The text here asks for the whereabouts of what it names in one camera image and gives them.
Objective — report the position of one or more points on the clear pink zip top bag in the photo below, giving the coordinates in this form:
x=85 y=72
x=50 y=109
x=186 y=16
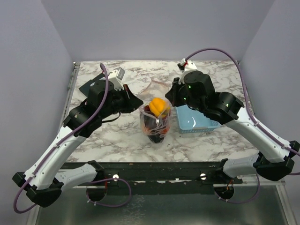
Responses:
x=155 y=89

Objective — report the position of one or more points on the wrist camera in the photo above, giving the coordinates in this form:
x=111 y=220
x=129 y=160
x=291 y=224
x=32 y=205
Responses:
x=186 y=67
x=116 y=76

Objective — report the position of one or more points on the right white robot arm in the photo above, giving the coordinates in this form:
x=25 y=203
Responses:
x=274 y=160

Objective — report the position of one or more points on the yellow toy bell pepper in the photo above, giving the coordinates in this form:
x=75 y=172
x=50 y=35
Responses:
x=157 y=106

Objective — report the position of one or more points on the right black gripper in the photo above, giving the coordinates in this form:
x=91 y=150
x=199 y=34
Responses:
x=172 y=94

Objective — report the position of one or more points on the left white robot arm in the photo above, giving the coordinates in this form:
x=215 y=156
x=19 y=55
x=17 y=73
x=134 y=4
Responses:
x=43 y=182

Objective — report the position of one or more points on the black foam pad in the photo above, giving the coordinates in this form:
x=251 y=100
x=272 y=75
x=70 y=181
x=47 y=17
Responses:
x=84 y=89

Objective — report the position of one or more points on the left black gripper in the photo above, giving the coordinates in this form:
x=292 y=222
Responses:
x=133 y=102

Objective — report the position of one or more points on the dark red toy grapes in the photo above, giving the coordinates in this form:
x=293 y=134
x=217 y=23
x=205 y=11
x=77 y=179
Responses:
x=147 y=109

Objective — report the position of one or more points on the light blue plastic basket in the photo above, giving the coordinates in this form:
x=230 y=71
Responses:
x=192 y=121

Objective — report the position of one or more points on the aluminium rail frame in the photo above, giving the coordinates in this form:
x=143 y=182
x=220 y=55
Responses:
x=254 y=203

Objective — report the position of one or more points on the dark purple toy eggplant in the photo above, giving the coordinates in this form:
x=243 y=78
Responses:
x=156 y=137

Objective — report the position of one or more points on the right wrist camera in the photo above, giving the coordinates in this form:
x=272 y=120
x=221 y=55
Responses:
x=186 y=67

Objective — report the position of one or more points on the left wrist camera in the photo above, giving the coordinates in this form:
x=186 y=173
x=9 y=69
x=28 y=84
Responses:
x=116 y=76

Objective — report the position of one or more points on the orange toy pumpkin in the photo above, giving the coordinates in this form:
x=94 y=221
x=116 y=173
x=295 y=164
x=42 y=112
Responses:
x=164 y=130

